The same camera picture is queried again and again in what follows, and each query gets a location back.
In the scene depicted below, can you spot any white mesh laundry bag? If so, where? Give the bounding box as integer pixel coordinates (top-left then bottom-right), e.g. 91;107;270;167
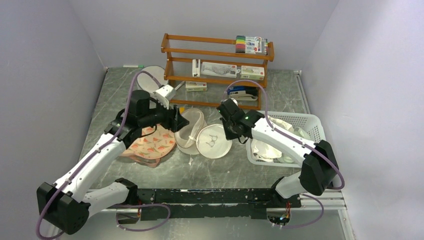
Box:
135;65;169;94

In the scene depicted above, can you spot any beige stapler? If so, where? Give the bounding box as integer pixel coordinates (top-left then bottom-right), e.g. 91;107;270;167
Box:
229;94;258;102

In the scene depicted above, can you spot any green white box upper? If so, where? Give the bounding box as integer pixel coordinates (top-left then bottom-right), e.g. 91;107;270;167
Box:
240;65;265;81

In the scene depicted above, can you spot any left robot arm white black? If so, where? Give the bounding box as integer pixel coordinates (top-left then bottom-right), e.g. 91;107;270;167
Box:
36;85;189;235

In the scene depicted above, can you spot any marker pen set pack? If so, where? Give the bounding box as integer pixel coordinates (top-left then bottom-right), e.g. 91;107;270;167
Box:
235;35;269;55

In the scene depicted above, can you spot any clear packaged item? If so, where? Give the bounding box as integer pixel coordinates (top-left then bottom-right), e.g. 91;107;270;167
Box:
200;61;241;78

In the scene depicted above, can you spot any white plastic basket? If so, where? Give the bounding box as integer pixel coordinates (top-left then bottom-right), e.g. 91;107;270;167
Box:
245;111;326;168

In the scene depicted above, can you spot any white satin bra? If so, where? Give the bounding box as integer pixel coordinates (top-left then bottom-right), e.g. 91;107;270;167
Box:
250;117;294;163

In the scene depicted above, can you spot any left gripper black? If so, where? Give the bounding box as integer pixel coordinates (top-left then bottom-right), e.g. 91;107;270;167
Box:
139;98;190;133

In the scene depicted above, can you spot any green white box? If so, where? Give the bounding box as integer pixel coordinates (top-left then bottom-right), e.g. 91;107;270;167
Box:
185;81;208;92
240;65;265;81

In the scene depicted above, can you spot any green white box lower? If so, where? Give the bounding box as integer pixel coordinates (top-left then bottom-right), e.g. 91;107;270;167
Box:
185;81;208;92

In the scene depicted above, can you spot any blue stapler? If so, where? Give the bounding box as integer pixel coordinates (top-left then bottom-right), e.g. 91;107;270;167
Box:
227;85;258;96

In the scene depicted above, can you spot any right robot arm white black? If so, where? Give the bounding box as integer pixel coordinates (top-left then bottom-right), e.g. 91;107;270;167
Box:
217;99;342;207

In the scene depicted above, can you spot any beige mesh laundry bag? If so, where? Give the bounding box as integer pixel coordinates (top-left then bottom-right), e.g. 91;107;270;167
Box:
174;108;233;159

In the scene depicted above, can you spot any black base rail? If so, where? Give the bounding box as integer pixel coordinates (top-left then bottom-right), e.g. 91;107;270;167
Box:
54;187;345;221

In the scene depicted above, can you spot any pink floral bra bag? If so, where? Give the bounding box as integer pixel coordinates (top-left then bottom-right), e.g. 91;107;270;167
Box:
120;124;176;168

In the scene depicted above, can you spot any white pink marker pen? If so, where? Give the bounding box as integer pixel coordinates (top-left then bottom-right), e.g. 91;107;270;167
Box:
174;81;185;90

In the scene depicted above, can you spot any orange wooden shelf rack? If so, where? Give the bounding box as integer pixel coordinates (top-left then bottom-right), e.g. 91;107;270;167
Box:
161;33;275;110

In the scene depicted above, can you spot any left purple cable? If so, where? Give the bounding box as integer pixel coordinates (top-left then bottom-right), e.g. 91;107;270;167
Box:
35;70;165;240

